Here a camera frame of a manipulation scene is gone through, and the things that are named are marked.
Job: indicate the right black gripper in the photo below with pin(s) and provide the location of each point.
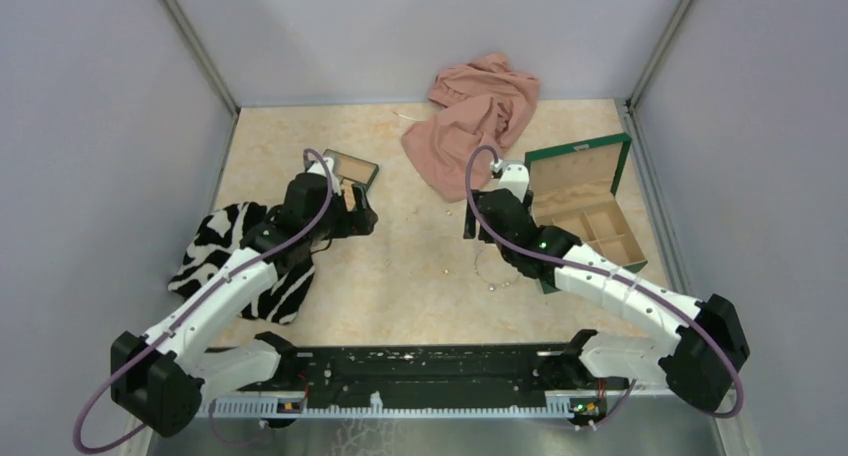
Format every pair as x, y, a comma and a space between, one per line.
470, 228

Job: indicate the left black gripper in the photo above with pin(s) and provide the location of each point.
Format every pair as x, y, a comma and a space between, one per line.
355, 222

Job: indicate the green jewelry tray insert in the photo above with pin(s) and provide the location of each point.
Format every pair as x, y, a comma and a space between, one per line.
349, 169

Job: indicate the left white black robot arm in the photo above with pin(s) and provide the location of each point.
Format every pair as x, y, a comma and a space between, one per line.
163, 376

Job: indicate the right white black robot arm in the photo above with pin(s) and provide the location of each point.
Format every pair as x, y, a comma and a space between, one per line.
695, 347

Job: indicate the green jewelry box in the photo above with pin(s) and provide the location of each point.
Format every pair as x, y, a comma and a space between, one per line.
575, 187

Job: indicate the silver pearl bangle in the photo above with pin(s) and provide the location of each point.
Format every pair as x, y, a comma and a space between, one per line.
496, 273

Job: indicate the zebra print pouch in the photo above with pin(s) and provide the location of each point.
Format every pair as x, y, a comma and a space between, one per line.
218, 235

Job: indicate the pink cloth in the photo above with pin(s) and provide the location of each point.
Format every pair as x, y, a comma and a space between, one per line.
483, 103

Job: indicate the white strip on table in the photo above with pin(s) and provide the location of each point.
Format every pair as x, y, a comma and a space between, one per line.
408, 118

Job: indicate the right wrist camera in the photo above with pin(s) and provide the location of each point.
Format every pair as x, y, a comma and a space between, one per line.
512, 176

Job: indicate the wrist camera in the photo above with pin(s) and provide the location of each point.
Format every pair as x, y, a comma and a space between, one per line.
325, 166
512, 176

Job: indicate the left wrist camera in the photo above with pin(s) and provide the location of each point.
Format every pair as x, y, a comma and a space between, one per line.
325, 166

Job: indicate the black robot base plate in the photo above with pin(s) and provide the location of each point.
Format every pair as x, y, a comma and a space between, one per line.
435, 377

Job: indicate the white cable tray rail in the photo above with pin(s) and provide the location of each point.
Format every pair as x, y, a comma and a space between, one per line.
287, 408

